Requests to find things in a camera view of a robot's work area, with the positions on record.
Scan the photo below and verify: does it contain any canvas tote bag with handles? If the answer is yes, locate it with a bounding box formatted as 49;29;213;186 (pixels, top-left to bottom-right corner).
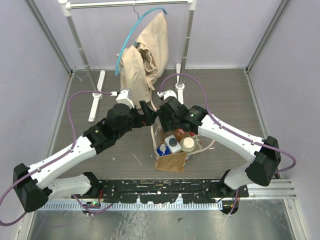
150;119;215;173

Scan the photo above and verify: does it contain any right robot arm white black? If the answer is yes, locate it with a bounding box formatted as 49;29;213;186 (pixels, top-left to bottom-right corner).
157;96;281;197

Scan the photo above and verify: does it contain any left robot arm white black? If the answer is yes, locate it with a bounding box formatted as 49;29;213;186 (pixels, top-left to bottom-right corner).
13;100;157;213

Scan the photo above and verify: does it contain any pink cap amber bottle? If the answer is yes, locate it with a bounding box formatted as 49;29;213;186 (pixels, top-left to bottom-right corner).
173;128;188;142

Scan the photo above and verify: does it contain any white bottle grey cap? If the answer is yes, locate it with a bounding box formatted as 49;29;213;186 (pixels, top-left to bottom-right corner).
164;135;182;154

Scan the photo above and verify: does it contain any cream lid green jar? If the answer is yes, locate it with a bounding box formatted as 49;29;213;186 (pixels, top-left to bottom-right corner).
179;137;195;153

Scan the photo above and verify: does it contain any blue bottle white pump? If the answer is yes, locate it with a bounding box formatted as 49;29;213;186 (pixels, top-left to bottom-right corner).
156;143;171;157

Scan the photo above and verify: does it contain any beige cloth garment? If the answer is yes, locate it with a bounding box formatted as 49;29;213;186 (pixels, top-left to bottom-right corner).
118;12;169;109

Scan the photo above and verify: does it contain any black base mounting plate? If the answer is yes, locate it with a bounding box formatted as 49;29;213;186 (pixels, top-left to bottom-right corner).
76;179;235;204

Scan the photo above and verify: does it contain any small green led board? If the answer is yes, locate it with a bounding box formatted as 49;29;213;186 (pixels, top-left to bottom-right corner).
84;201;101;209

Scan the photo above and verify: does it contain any blue clothes hanger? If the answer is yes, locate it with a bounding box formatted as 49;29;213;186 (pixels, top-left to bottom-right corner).
114;7;168;76

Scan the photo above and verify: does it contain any white metal clothes rack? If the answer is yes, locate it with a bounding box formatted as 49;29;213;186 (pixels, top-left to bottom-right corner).
58;0;197;123

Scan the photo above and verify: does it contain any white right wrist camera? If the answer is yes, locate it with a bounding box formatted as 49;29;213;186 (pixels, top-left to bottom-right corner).
157;90;177;101

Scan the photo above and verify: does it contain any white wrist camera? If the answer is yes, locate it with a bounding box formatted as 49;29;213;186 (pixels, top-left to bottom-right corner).
111;88;135;109
157;90;177;101

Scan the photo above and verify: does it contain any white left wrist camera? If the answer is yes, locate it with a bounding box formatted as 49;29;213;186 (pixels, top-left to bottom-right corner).
111;88;135;109

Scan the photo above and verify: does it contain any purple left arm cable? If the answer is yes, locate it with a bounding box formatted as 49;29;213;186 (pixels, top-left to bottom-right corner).
0;90;115;225

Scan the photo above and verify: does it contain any white slotted cable duct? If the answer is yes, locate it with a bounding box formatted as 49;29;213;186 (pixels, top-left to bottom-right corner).
59;201;223;211

